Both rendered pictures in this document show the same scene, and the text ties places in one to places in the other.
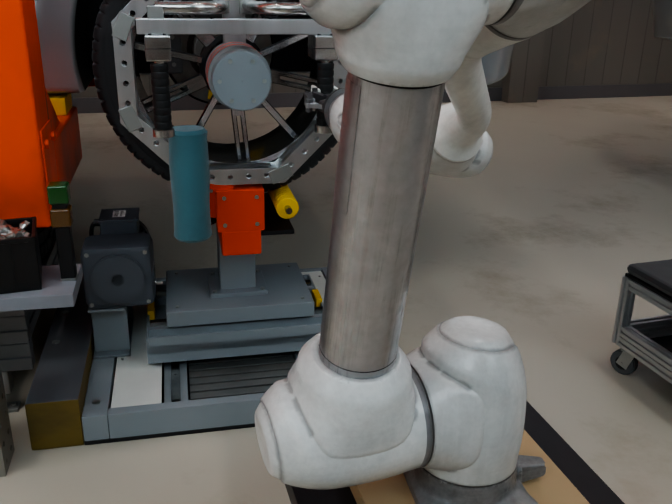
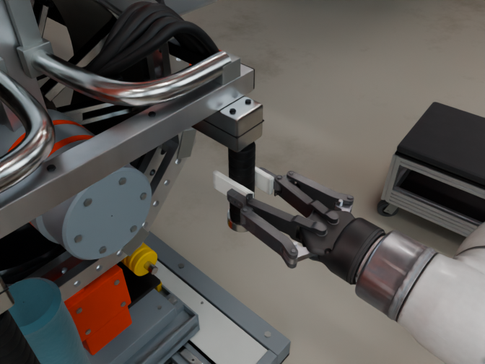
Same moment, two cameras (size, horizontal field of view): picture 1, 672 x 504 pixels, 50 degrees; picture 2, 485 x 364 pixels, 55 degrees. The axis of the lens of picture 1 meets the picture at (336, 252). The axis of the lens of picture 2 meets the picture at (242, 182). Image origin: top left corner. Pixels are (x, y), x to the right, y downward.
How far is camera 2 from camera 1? 1.23 m
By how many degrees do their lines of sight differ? 36
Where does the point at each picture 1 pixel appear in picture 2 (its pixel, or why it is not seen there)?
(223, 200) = (79, 313)
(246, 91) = (120, 224)
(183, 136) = (36, 331)
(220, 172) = (63, 287)
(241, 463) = not seen: outside the picture
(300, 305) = (164, 318)
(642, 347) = (416, 204)
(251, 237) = (119, 318)
